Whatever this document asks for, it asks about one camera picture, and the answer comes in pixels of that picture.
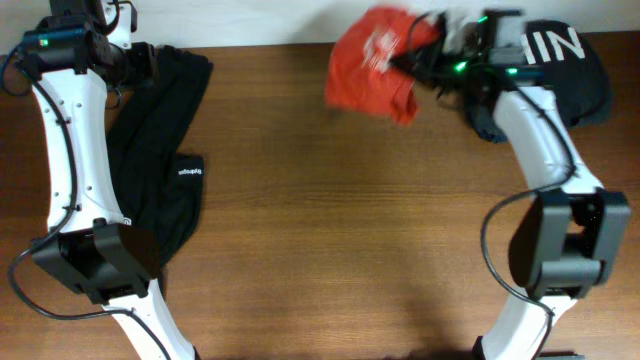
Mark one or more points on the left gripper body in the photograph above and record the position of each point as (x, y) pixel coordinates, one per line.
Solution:
(140, 66)

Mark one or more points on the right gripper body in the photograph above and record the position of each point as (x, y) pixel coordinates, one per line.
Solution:
(446, 71)

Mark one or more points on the red soccer t-shirt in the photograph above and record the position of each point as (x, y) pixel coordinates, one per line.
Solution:
(361, 76)

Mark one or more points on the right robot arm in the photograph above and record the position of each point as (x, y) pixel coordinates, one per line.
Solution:
(568, 240)

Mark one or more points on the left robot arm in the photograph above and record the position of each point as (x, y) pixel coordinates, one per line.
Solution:
(73, 59)

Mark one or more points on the folded black Nike shirt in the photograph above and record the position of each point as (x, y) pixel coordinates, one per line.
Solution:
(573, 70)

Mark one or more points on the black athletic shirt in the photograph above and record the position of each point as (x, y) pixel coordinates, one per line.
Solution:
(157, 187)

